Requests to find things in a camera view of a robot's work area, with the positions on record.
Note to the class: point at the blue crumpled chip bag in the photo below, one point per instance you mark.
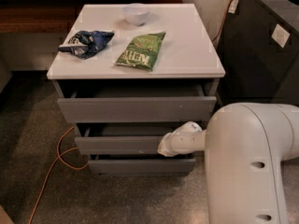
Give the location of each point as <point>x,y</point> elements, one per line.
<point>85,44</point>

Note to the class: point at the grey top drawer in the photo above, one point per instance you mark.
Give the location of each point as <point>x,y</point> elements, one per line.
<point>143,105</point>

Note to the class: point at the white gripper with foam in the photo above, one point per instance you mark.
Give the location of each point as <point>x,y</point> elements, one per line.
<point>175,140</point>

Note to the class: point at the grey drawer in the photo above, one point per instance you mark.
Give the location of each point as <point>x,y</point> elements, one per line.
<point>139,165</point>
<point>143,105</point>
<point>122,138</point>

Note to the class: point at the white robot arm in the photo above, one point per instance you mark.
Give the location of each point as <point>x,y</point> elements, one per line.
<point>244,146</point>

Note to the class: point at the grey bottom drawer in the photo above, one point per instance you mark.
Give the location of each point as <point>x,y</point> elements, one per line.
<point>139,165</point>

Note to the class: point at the grey drawer cabinet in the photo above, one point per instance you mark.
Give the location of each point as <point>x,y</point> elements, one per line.
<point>187,56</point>

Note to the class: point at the dark grey bin cabinet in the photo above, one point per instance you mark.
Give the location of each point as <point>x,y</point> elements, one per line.
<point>257,68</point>

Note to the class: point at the white bowl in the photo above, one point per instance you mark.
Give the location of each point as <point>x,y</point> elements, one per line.
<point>136,13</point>

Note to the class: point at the white paper label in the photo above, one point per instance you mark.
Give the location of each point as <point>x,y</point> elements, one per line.
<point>280,35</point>

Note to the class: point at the green chip bag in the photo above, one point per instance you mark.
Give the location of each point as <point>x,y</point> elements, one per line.
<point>142,52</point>

